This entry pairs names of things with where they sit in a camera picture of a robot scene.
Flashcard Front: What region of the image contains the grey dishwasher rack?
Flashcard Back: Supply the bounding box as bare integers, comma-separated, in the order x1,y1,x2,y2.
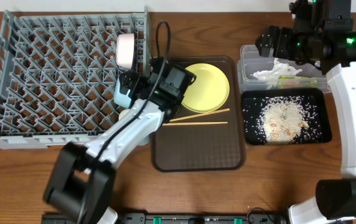
0,11,151,149

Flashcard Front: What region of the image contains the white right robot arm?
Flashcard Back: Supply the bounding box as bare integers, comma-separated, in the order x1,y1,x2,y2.
256,0,356,223

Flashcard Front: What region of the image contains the clear plastic bin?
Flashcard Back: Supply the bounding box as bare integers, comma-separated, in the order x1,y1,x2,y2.
237,45,330,93

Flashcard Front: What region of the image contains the rice food waste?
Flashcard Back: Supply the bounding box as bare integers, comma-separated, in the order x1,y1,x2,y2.
243,96,323,145

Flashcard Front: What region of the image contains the yellow plate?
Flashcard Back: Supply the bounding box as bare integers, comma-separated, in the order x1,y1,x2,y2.
182,63,230,113

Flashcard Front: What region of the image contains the brown serving tray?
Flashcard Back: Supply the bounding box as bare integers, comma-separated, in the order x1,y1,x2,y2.
151,56,246,172

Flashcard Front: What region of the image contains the black waste tray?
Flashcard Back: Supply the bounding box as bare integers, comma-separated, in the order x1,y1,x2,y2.
241,88,332,146

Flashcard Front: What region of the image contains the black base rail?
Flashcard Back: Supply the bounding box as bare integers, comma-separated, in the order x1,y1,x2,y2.
40,212,288,224

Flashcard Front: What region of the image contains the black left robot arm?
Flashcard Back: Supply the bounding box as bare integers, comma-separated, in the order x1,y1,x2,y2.
43,58,197,223

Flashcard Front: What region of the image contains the wooden chopstick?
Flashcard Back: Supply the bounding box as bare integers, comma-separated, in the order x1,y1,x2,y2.
163,121,228,126
170,108,230,122

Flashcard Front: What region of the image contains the light blue bowl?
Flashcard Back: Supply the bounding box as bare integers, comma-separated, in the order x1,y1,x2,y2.
113,78,133,109

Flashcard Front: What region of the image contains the green wrapper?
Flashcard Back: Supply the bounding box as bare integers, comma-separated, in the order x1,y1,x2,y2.
277,76,318,89

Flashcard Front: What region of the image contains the white cup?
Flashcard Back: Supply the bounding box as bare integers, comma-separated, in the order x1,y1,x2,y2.
118,109,131,120

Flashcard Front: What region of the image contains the white tissue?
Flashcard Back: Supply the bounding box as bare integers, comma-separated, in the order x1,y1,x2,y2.
251,58,302,80

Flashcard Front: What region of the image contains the pink bowl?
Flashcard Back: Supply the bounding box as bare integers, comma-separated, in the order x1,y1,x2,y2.
116,34,135,69

